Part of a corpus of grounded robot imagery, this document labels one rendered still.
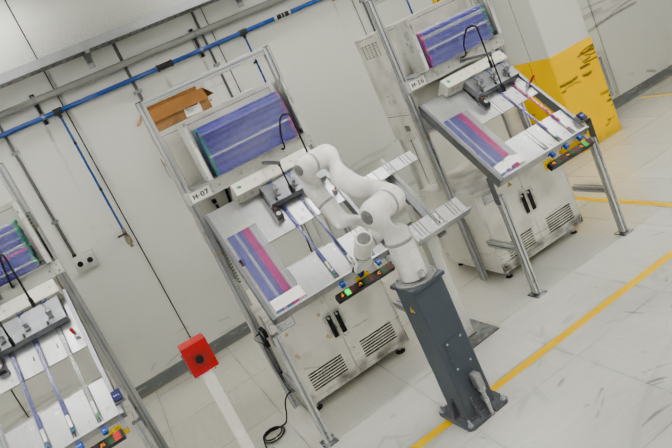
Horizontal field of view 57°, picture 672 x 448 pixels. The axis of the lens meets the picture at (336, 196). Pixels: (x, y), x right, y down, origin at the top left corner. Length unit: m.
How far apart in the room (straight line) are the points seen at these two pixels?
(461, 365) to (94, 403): 1.61
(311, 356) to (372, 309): 0.43
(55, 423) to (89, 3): 2.93
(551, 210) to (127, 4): 3.26
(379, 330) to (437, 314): 0.89
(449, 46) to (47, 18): 2.73
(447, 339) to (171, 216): 2.63
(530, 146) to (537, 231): 0.64
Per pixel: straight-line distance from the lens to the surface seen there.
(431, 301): 2.72
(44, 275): 3.30
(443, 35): 3.92
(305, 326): 3.40
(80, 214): 4.75
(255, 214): 3.30
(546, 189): 4.14
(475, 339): 3.56
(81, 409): 3.05
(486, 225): 3.87
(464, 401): 2.95
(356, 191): 2.67
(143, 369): 5.00
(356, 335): 3.54
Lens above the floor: 1.76
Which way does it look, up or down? 13 degrees down
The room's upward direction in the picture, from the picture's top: 25 degrees counter-clockwise
